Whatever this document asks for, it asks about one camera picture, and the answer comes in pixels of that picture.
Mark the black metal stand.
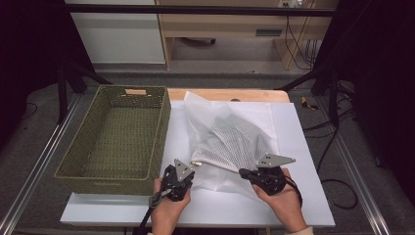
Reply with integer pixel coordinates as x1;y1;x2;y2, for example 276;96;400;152
57;62;113;125
275;65;357;128

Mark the light wooden desk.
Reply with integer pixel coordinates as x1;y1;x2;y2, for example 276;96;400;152
155;0;339;71

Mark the hand-held gripper cable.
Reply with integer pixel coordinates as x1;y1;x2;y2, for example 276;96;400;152
283;175;303;209
131;190;172;235

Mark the bundle of hanging cables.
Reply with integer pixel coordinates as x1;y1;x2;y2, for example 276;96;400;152
283;16;323;71

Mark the long black floor cable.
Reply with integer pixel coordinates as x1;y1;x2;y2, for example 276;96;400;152
301;107;360;211

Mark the person's right hand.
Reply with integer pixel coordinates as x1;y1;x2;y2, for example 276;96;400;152
252;167;308;233

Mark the white mesh laundry bag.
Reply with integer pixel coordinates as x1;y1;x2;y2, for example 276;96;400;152
183;91;282;198

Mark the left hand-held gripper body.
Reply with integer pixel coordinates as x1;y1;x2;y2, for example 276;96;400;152
160;159;196;203

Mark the yellow and black tool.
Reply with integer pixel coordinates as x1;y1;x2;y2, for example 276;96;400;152
300;96;319;111

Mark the green woven basket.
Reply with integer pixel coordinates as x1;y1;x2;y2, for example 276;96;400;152
53;84;172;197

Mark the aluminium floor rail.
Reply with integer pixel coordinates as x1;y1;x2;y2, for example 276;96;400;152
317;97;392;235
0;94;82;235

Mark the white cabinet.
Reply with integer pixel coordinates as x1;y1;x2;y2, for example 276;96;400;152
69;0;166;65

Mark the black horizontal frame bar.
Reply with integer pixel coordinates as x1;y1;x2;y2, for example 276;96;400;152
63;3;337;18

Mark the thin black floor cable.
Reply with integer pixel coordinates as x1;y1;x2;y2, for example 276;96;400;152
19;102;39;121

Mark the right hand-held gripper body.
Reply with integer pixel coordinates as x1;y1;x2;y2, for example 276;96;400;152
253;154;297;197

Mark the person's left hand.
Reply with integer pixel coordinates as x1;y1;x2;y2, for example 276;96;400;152
150;177;192;233

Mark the left hand-held gripper cable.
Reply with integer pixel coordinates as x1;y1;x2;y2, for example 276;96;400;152
131;190;172;235

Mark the right hand-held gripper cable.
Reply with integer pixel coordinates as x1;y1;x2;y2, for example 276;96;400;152
283;175;303;209

